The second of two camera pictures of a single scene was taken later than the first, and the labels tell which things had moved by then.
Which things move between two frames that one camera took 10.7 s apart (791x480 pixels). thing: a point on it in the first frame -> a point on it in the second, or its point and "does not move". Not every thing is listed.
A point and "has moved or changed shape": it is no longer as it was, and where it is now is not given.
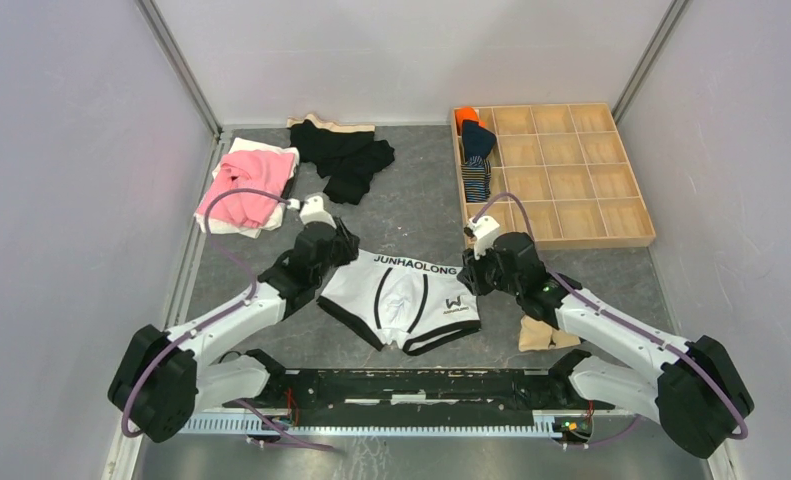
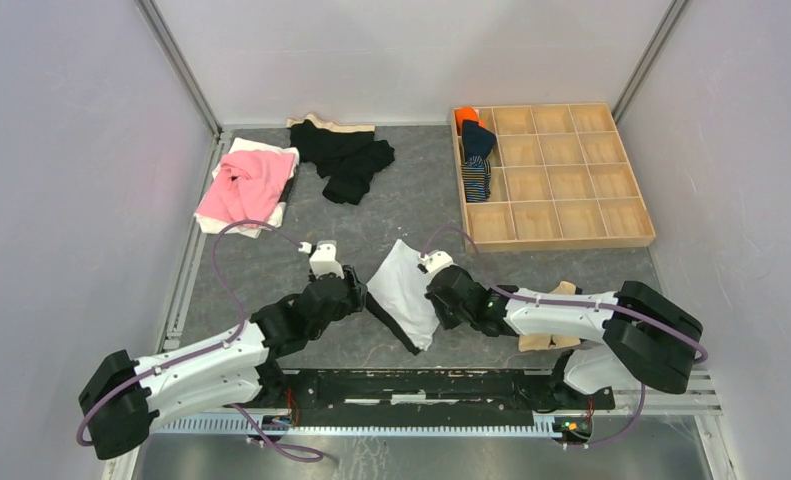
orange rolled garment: (466, 113) does not move
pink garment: (269, 172) does not move
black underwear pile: (345, 153) does not move
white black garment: (394, 300) has moved or changed shape
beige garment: (537, 335) does not move
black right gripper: (470, 273) -> (446, 321)
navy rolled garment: (477, 141) does not move
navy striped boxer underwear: (476, 171) does not move
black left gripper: (349, 244) -> (355, 298)
